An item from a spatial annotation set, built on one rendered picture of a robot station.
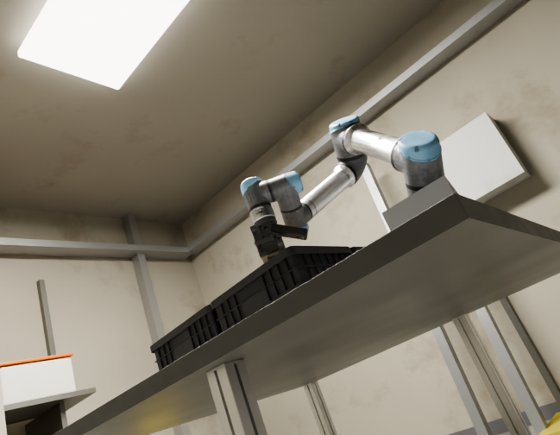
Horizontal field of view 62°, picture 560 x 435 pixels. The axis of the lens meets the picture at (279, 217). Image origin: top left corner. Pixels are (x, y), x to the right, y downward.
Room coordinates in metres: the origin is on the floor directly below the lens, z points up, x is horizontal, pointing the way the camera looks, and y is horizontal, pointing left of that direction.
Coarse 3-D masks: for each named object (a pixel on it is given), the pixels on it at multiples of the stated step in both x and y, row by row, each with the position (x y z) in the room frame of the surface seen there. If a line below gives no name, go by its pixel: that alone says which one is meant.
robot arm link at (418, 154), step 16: (336, 128) 1.48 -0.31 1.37; (352, 128) 1.46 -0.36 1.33; (368, 128) 1.49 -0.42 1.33; (336, 144) 1.54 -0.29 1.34; (352, 144) 1.47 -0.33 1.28; (368, 144) 1.40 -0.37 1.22; (384, 144) 1.34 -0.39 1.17; (400, 144) 1.23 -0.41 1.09; (416, 144) 1.21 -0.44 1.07; (432, 144) 1.21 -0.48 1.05; (352, 160) 1.57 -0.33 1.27; (384, 160) 1.38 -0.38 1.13; (400, 160) 1.27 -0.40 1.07; (416, 160) 1.23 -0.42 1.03; (432, 160) 1.23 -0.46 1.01; (416, 176) 1.27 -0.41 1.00; (432, 176) 1.27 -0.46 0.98
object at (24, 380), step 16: (0, 368) 2.56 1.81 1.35; (16, 368) 2.63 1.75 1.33; (32, 368) 2.69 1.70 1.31; (48, 368) 2.77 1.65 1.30; (64, 368) 2.84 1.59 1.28; (16, 384) 2.62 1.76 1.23; (32, 384) 2.68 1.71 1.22; (48, 384) 2.76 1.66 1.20; (64, 384) 2.83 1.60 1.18; (16, 400) 2.61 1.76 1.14
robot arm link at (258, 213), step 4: (256, 208) 1.33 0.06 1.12; (260, 208) 1.32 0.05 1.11; (264, 208) 1.33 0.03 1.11; (268, 208) 1.34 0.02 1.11; (272, 208) 1.36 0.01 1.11; (252, 212) 1.34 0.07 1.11; (256, 212) 1.33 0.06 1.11; (260, 212) 1.33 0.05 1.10; (264, 212) 1.33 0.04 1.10; (268, 212) 1.33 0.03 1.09; (272, 212) 1.35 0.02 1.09; (252, 216) 1.34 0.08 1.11; (256, 216) 1.33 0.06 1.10; (260, 216) 1.33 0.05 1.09; (264, 216) 1.33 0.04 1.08; (268, 216) 1.34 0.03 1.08; (272, 216) 1.35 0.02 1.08; (252, 220) 1.35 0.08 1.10; (256, 220) 1.34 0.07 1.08
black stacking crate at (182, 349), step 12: (216, 312) 1.50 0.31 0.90; (192, 324) 1.54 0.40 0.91; (204, 324) 1.51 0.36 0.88; (216, 324) 1.49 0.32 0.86; (180, 336) 1.60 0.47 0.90; (192, 336) 1.55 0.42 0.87; (204, 336) 1.52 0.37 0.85; (216, 336) 1.49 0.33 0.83; (168, 348) 1.64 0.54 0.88; (180, 348) 1.60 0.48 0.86; (192, 348) 1.56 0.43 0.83; (156, 360) 1.71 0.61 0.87; (168, 360) 1.67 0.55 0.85
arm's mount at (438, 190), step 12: (444, 180) 1.16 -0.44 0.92; (420, 192) 1.20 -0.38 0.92; (432, 192) 1.18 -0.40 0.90; (444, 192) 1.17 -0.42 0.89; (456, 192) 1.18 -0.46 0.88; (396, 204) 1.23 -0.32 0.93; (408, 204) 1.22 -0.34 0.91; (420, 204) 1.20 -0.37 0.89; (432, 204) 1.19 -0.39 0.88; (384, 216) 1.26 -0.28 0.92; (396, 216) 1.24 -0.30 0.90; (408, 216) 1.23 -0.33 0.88
